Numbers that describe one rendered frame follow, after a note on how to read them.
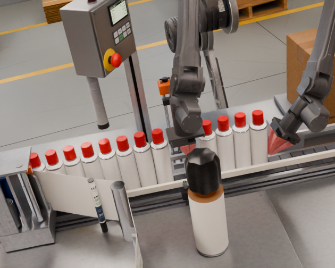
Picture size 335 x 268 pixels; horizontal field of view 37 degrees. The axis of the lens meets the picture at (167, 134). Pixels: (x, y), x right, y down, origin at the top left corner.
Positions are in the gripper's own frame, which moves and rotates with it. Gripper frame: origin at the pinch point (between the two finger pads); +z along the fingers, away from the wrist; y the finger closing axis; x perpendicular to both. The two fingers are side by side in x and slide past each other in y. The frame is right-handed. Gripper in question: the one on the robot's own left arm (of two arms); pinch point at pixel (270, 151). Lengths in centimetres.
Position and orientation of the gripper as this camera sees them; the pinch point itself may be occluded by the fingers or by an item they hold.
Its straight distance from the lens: 156.5
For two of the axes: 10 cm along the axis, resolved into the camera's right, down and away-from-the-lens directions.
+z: -4.7, 7.8, 4.0
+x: 8.7, 3.4, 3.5
